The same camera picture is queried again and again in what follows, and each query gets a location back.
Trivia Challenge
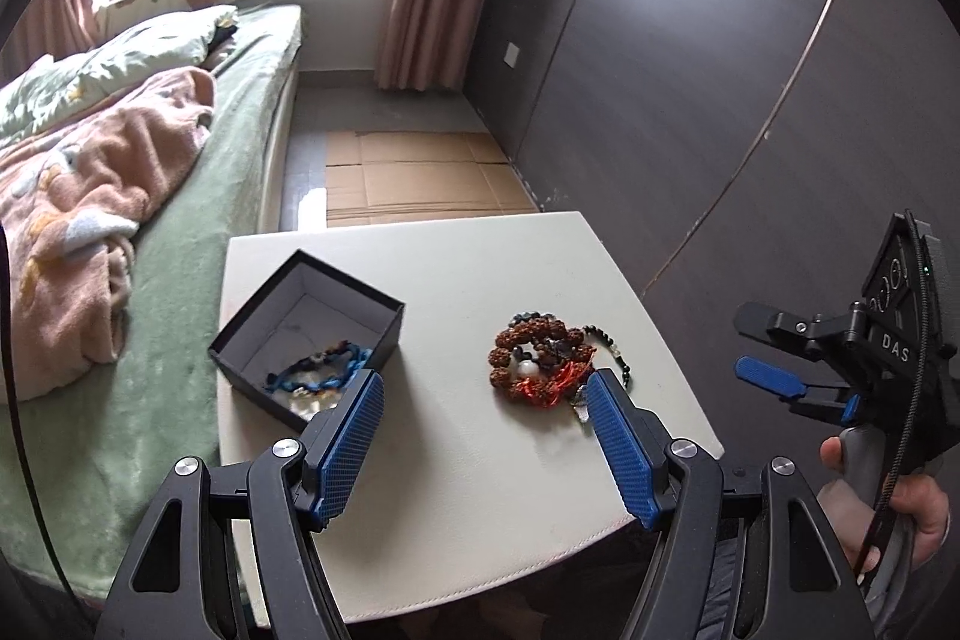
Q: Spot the black cardboard jewelry box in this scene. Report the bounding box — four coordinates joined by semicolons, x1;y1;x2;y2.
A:
208;248;407;435

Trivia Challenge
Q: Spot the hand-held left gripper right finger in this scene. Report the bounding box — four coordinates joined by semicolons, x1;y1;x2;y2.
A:
583;368;878;640

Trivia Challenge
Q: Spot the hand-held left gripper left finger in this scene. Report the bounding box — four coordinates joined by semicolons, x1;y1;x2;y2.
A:
94;368;387;640

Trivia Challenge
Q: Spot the blue cord bracelet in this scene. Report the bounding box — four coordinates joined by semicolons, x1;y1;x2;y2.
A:
264;344;374;397

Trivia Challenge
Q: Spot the white leather side table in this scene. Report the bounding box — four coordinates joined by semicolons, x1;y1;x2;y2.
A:
216;210;727;627

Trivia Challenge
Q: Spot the flat cardboard sheet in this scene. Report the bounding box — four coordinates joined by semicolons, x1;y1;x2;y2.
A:
324;128;539;229

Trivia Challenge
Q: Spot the pink fleece blanket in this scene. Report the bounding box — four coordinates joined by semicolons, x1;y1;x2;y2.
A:
0;66;218;402

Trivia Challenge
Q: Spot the black bead bracelet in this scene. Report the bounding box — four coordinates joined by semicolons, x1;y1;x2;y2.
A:
583;323;640;402

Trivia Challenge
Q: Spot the pale green printed quilt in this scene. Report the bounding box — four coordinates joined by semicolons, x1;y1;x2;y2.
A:
0;5;239;150

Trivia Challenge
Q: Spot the bed with green sheet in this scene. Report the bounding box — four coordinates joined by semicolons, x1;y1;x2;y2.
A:
0;2;305;600

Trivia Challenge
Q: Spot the dark stone bracelet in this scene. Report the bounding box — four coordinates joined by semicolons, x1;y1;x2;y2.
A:
510;310;580;365

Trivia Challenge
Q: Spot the black braided cable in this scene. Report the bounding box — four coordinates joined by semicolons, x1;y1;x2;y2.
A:
859;211;938;582

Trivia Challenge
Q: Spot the person's right hand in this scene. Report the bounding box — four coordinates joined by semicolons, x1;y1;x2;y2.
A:
817;434;953;573

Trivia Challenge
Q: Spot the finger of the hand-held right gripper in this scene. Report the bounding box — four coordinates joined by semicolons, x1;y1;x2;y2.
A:
733;353;861;426
733;301;865;361

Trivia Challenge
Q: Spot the brown seed bead bracelet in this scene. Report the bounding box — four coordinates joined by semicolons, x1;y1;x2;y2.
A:
487;319;601;412

